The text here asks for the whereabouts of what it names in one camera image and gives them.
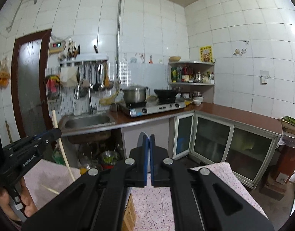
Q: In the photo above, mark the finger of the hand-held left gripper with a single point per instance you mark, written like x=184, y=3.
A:
x=25, y=143
x=50, y=137

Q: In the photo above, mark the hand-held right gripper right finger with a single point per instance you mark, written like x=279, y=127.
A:
x=152, y=160

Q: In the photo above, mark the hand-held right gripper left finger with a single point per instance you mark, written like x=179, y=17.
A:
x=145, y=160

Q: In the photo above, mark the wooden chopstick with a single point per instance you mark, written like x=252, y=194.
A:
x=63, y=154
x=50, y=189

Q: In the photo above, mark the light blue plastic spoon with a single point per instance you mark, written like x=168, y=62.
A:
x=140, y=138

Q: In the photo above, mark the yellow perforated utensil holder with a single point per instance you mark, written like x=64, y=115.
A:
x=129, y=209

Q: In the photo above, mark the row of hanging kitchen utensils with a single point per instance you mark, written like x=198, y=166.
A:
x=97, y=77

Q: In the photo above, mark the person's left hand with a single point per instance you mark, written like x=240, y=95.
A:
x=29, y=204

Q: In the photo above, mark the green plastic bag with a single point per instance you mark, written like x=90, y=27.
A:
x=58, y=156

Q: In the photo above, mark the metal bowl with greens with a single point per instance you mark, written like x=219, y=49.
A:
x=110, y=160

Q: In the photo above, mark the stainless steel sink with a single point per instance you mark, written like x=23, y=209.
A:
x=87, y=121

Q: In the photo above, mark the floral tablecloth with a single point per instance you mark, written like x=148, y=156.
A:
x=152, y=209

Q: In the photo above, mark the gas stove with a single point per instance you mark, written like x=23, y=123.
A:
x=152, y=109

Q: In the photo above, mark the metal faucet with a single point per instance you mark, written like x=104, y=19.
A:
x=90, y=101

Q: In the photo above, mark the red yellow black bag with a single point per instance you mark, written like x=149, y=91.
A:
x=52, y=81

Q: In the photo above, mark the brown frosted glass door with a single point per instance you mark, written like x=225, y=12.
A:
x=29, y=84

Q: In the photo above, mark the white hanging cloth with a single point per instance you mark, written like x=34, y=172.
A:
x=68, y=75

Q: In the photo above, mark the glass door cabinets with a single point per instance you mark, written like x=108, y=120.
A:
x=217, y=144

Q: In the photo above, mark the steel pot with lid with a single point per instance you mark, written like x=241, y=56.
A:
x=134, y=93

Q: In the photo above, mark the black wok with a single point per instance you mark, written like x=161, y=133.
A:
x=168, y=93

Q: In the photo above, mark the yellow cloth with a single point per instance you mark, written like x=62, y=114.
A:
x=109, y=98

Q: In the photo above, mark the orange hanging bag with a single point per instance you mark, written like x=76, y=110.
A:
x=2, y=75

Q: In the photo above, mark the stack of white bowls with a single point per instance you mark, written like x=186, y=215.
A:
x=197, y=99

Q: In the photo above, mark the white corner shelf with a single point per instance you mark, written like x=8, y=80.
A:
x=193, y=83

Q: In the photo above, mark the utensil caddy with dark sticks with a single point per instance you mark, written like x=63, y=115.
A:
x=73, y=51

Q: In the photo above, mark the beige electric control box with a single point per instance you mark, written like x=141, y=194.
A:
x=56, y=47

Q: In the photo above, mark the group of condiment bottles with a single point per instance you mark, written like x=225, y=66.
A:
x=181, y=73

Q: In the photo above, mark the brown kitchen counter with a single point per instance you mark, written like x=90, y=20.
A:
x=234, y=116

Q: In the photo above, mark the metal teapot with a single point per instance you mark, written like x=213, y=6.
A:
x=199, y=77

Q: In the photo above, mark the beige bowl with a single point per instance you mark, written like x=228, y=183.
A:
x=174, y=59

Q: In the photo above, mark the red bin with plastic bag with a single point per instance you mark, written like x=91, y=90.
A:
x=285, y=158

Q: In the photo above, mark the tray with green vegetables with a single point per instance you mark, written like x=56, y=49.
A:
x=291, y=124

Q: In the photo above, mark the metal wall rack shelf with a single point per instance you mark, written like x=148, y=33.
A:
x=85, y=61

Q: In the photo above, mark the wall hung knife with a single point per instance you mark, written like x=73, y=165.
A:
x=96, y=48

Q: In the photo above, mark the yellow wall poster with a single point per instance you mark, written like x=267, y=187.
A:
x=206, y=54

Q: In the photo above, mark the grey wall pipe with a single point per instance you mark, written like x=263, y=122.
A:
x=118, y=28

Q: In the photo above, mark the wall sticker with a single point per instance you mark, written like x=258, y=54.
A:
x=237, y=52

